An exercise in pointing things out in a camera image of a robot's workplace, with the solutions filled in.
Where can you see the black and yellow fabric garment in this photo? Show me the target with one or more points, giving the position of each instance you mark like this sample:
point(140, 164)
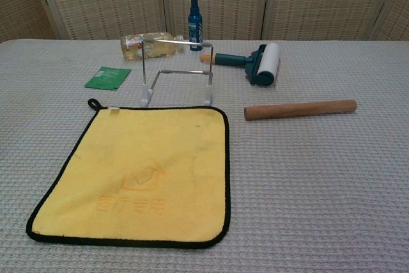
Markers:
point(143, 158)

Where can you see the teal lint roller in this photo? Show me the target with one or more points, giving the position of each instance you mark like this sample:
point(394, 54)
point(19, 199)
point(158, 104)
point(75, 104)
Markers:
point(230, 59)

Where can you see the blue spray bottle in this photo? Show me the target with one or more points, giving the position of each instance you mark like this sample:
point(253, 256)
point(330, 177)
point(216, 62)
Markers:
point(195, 27)

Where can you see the wooden rolling pin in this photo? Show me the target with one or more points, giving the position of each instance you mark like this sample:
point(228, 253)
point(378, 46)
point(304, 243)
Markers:
point(300, 110)

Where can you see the clear bottle with yellow liquid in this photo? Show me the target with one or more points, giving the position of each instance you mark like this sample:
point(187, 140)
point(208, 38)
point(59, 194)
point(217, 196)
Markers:
point(131, 47)

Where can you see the green packet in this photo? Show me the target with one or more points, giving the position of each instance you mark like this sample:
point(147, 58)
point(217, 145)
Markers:
point(107, 78)

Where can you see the light woven tablecloth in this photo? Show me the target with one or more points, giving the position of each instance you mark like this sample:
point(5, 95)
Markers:
point(303, 190)

